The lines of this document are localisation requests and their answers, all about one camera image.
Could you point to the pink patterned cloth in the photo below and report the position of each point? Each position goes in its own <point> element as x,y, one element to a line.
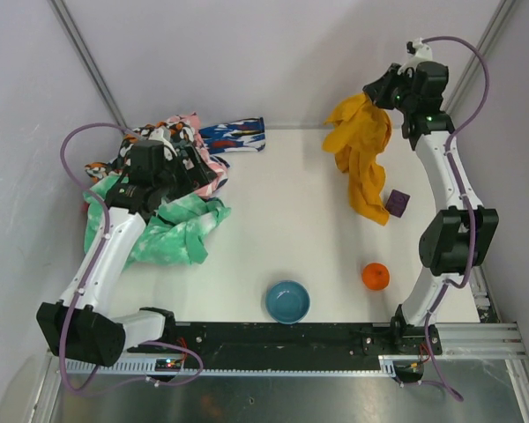
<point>207,158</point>

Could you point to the mustard yellow cloth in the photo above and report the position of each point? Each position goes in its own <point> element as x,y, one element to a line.
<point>360,132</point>

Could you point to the blue ceramic bowl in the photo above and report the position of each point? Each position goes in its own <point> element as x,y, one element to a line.
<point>287,302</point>

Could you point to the purple block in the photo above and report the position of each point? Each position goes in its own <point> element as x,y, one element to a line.
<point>397,203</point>

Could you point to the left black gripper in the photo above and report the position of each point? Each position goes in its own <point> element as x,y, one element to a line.
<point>198,165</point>

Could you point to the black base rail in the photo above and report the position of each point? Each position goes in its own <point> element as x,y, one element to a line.
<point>277,349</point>

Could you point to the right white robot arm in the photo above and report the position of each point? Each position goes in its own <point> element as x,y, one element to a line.
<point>458,238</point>

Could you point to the green tie-dye cloth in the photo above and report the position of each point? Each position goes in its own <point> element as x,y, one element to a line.
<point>176,234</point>

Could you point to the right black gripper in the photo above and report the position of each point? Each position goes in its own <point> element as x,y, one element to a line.
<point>380,88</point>

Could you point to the blue patterned cloth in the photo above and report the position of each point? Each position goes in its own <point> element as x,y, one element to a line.
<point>244,135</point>

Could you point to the orange black patterned cloth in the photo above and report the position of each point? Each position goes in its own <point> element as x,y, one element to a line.
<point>99,170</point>

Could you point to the orange fruit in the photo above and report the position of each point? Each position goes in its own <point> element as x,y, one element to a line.
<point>375,276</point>

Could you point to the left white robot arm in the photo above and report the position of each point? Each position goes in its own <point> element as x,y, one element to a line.
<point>76,326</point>

